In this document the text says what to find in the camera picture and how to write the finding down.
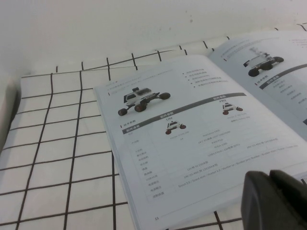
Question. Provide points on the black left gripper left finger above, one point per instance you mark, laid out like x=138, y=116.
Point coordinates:
x=259, y=203

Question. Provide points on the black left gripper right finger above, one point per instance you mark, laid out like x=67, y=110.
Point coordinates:
x=292, y=198

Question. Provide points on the white product catalogue book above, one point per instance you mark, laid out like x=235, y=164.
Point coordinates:
x=192, y=143

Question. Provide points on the white black-grid tablecloth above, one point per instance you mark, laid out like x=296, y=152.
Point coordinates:
x=48, y=143

